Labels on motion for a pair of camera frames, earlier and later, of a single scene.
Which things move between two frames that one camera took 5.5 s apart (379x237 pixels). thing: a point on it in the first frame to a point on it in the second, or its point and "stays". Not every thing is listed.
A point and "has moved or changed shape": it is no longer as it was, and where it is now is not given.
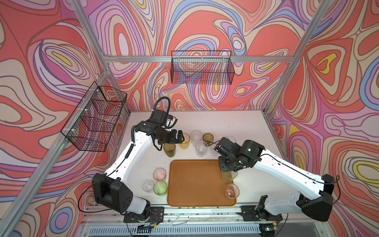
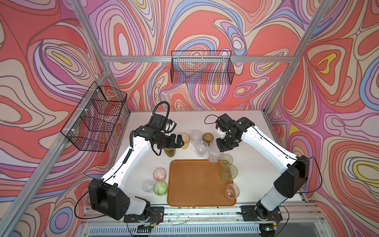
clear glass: x=212 y=151 has moved or changed shape
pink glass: x=232 y=191 stays
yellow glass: x=185 y=144 stays
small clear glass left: x=148 y=186 stays
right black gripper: x=222 y=166 to x=223 y=148
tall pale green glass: x=228 y=177 stays
